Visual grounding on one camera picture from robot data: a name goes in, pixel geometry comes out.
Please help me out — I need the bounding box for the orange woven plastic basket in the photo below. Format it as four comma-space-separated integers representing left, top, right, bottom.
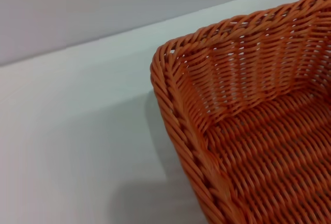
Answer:
150, 0, 331, 224

